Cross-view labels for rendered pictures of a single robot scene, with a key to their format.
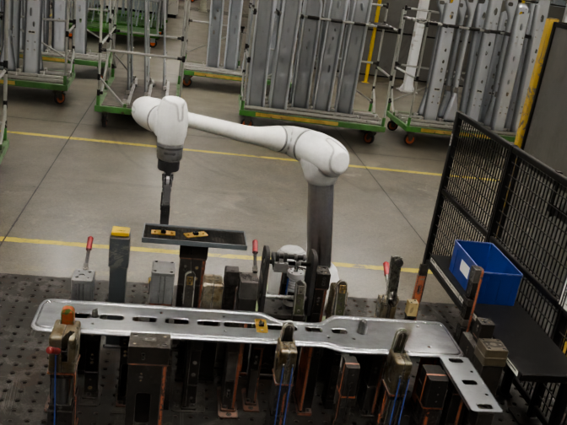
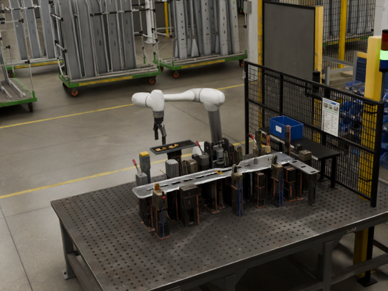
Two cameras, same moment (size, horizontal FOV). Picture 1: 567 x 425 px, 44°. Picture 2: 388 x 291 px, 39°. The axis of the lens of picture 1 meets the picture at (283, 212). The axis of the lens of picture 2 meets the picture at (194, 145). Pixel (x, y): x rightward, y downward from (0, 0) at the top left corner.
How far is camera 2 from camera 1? 2.24 m
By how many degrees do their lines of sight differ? 15
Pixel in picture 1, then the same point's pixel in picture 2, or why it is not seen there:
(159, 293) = (174, 172)
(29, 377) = (129, 225)
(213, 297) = (194, 167)
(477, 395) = (308, 169)
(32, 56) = not seen: outside the picture
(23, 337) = (110, 214)
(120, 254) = (146, 163)
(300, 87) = (100, 59)
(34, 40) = not seen: outside the picture
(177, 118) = (161, 98)
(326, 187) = (216, 111)
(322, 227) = (218, 128)
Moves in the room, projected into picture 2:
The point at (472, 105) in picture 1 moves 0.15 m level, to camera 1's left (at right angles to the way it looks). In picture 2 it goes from (205, 44) to (198, 44)
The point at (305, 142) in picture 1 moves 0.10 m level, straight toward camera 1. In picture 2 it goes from (204, 93) to (208, 97)
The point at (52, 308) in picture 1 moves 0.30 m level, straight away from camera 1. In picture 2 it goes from (139, 190) to (119, 178)
